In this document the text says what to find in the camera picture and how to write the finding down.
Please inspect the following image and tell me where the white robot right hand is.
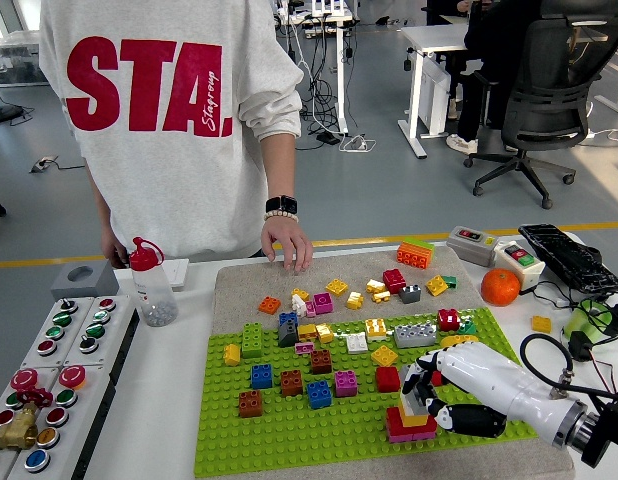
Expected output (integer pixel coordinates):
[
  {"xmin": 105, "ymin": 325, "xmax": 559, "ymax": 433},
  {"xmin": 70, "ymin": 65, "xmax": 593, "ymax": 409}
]
[{"xmin": 399, "ymin": 342, "xmax": 588, "ymax": 448}]

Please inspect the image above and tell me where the person's right hand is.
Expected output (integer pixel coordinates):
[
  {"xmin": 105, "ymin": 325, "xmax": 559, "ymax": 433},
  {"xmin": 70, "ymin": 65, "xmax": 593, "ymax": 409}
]
[{"xmin": 100, "ymin": 233, "xmax": 134, "ymax": 270}]

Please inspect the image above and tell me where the person's left hand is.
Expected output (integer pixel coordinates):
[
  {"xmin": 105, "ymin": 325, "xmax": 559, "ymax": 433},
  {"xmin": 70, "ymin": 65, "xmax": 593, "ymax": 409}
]
[{"xmin": 260, "ymin": 216, "xmax": 315, "ymax": 275}]

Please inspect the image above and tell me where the light grey tall toy brick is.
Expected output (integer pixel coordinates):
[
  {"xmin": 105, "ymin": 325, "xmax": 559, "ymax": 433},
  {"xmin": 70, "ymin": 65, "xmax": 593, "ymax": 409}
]
[{"xmin": 398, "ymin": 364, "xmax": 430, "ymax": 417}]

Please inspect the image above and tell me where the orange long toy brick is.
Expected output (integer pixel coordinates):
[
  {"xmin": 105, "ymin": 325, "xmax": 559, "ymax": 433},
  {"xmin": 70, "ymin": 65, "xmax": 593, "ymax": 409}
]
[{"xmin": 396, "ymin": 242, "xmax": 434, "ymax": 271}]

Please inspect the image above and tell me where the lime green long toy brick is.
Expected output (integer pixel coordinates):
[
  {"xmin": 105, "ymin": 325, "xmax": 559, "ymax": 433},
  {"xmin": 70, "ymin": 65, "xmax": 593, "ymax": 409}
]
[{"xmin": 405, "ymin": 237, "xmax": 436, "ymax": 257}]

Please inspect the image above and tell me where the red and white toy brick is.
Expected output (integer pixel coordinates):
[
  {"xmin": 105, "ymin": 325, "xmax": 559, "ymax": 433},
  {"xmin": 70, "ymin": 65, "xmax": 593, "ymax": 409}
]
[{"xmin": 437, "ymin": 308, "xmax": 462, "ymax": 333}]

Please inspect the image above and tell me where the light grey long toy brick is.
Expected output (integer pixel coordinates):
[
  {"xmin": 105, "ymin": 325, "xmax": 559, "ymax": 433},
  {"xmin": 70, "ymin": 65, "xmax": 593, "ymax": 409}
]
[{"xmin": 393, "ymin": 322, "xmax": 438, "ymax": 350}]

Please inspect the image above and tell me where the dark grey sloped toy brick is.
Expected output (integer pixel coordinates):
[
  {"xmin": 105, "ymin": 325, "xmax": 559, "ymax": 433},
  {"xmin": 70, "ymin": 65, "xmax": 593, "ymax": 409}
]
[{"xmin": 277, "ymin": 319, "xmax": 301, "ymax": 349}]

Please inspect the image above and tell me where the large red toy brick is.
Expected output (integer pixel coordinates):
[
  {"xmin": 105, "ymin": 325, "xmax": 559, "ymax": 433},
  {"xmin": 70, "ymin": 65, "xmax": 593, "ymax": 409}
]
[{"xmin": 386, "ymin": 407, "xmax": 439, "ymax": 437}]

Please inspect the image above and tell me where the wide pink flat toy brick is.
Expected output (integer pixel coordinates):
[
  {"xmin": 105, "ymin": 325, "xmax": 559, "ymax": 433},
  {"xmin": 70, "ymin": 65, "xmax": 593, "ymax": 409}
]
[{"xmin": 387, "ymin": 432, "xmax": 437, "ymax": 445}]

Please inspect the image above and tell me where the lime green tall toy brick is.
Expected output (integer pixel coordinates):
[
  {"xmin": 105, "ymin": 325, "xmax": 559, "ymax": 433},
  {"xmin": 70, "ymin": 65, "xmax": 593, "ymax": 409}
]
[{"xmin": 241, "ymin": 322, "xmax": 265, "ymax": 360}]

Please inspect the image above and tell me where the yellow and white toy brick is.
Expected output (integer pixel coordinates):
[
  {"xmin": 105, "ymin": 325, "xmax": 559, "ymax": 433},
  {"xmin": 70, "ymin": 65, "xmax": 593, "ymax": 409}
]
[{"xmin": 365, "ymin": 318, "xmax": 389, "ymax": 343}]

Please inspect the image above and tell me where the white flat toy brick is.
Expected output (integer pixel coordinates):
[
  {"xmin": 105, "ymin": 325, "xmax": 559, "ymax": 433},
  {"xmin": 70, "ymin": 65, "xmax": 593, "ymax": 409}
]
[{"xmin": 345, "ymin": 332, "xmax": 370, "ymax": 356}]

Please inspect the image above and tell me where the brown toy brick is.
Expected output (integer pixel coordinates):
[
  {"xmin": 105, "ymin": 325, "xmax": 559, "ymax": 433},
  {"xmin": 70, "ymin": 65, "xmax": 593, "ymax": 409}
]
[
  {"xmin": 238, "ymin": 389, "xmax": 264, "ymax": 419},
  {"xmin": 280, "ymin": 369, "xmax": 304, "ymax": 398},
  {"xmin": 310, "ymin": 349, "xmax": 334, "ymax": 376}
]

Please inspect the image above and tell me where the green baseplate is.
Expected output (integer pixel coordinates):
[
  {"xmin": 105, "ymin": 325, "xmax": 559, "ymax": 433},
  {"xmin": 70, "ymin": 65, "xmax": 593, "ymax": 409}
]
[{"xmin": 192, "ymin": 307, "xmax": 540, "ymax": 479}]

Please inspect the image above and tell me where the black wristwatch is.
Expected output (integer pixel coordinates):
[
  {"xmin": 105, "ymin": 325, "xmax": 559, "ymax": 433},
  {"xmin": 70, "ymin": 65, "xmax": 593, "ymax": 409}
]
[{"xmin": 265, "ymin": 194, "xmax": 299, "ymax": 215}]

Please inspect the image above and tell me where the grey block with hole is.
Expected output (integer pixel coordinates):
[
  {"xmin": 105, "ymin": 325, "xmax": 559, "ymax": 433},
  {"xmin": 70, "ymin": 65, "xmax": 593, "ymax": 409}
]
[{"xmin": 49, "ymin": 259, "xmax": 121, "ymax": 302}]

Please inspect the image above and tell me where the grey-brown mat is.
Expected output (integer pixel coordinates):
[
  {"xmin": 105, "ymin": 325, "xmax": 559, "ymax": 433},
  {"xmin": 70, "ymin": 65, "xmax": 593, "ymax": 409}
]
[{"xmin": 208, "ymin": 246, "xmax": 576, "ymax": 480}]

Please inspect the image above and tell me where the clear bottle red cap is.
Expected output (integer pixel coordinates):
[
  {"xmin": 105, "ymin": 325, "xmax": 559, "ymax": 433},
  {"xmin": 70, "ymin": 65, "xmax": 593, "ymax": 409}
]
[{"xmin": 128, "ymin": 236, "xmax": 180, "ymax": 328}]

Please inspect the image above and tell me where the grey push-button box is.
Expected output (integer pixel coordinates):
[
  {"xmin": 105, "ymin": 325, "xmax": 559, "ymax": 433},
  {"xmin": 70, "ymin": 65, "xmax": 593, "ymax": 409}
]
[
  {"xmin": 62, "ymin": 294, "xmax": 140, "ymax": 386},
  {"xmin": 0, "ymin": 367, "xmax": 61, "ymax": 480},
  {"xmin": 20, "ymin": 296, "xmax": 96, "ymax": 370},
  {"xmin": 6, "ymin": 366, "xmax": 116, "ymax": 480}
]

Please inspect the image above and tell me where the person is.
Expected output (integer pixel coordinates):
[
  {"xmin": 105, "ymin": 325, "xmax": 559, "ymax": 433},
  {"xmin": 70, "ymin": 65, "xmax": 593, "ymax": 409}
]
[
  {"xmin": 444, "ymin": 0, "xmax": 540, "ymax": 155},
  {"xmin": 38, "ymin": 0, "xmax": 315, "ymax": 275}
]

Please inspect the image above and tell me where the orange fruit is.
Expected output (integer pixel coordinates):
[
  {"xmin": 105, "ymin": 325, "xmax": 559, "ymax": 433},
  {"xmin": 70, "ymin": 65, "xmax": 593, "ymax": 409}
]
[{"xmin": 480, "ymin": 268, "xmax": 522, "ymax": 307}]

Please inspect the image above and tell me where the black power adapter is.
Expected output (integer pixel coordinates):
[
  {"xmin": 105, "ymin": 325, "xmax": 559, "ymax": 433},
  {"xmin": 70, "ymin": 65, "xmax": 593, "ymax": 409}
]
[{"xmin": 567, "ymin": 330, "xmax": 598, "ymax": 362}]

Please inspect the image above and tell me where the green tape roll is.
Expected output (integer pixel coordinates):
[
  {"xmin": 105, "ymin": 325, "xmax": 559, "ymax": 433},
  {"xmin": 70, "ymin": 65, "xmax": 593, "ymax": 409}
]
[{"xmin": 562, "ymin": 299, "xmax": 615, "ymax": 345}]

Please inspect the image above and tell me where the grey floor socket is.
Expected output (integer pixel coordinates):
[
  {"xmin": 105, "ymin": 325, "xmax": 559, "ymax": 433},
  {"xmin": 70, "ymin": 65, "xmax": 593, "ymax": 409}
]
[{"xmin": 28, "ymin": 155, "xmax": 60, "ymax": 175}]

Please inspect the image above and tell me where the black keyboard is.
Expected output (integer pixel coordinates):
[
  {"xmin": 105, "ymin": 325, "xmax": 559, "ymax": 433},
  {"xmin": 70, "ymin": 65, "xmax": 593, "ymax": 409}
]
[{"xmin": 517, "ymin": 223, "xmax": 618, "ymax": 295}]

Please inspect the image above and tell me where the white desk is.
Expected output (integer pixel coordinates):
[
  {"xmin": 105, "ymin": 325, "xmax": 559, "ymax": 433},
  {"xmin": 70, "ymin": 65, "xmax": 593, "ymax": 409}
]
[
  {"xmin": 271, "ymin": 0, "xmax": 358, "ymax": 136},
  {"xmin": 397, "ymin": 23, "xmax": 480, "ymax": 160}
]

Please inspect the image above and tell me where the black fan base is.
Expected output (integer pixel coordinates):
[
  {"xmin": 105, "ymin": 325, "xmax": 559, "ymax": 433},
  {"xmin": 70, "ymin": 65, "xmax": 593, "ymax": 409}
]
[{"xmin": 0, "ymin": 81, "xmax": 24, "ymax": 125}]

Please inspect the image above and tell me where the white computer tower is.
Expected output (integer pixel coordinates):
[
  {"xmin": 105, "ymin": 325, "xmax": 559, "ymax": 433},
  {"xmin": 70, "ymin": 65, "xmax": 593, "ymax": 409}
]
[{"xmin": 419, "ymin": 57, "xmax": 451, "ymax": 137}]

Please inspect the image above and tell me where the brass valve red handwheel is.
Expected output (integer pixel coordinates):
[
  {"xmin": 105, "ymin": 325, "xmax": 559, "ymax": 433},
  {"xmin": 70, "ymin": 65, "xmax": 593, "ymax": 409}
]
[{"xmin": 0, "ymin": 388, "xmax": 55, "ymax": 452}]

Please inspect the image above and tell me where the clear storage crate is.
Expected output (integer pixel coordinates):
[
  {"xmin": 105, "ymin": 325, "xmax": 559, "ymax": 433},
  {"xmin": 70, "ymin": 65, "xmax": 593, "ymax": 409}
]
[{"xmin": 0, "ymin": 29, "xmax": 49, "ymax": 88}]

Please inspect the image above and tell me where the black office chair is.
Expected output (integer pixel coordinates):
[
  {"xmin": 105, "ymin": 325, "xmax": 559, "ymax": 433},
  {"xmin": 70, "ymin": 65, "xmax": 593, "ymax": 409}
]
[{"xmin": 462, "ymin": 14, "xmax": 618, "ymax": 210}]

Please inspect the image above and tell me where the white flat wall switch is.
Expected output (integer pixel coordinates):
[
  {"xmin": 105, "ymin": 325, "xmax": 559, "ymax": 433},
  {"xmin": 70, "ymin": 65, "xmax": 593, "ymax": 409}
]
[{"xmin": 161, "ymin": 258, "xmax": 191, "ymax": 292}]

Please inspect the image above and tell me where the red and white wire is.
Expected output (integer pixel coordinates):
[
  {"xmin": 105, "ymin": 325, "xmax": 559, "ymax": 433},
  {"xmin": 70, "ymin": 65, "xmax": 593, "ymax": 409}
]
[{"xmin": 588, "ymin": 355, "xmax": 618, "ymax": 396}]

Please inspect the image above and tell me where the white cable bundle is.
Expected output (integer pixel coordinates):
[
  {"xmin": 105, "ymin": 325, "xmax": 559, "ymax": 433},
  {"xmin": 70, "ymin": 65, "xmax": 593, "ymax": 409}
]
[{"xmin": 337, "ymin": 133, "xmax": 378, "ymax": 154}]

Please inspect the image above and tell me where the white switch box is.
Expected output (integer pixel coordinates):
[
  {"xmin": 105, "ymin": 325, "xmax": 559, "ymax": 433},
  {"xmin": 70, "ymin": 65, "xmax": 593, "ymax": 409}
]
[{"xmin": 493, "ymin": 240, "xmax": 547, "ymax": 295}]

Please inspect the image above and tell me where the grey switch box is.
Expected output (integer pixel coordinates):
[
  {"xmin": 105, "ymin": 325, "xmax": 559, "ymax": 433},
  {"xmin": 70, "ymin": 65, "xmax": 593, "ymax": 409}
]
[{"xmin": 445, "ymin": 225, "xmax": 501, "ymax": 267}]

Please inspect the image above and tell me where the black cable bundle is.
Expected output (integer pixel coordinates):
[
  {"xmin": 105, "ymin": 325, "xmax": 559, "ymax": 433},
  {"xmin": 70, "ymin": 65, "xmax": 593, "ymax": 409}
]
[{"xmin": 287, "ymin": 19, "xmax": 343, "ymax": 134}]

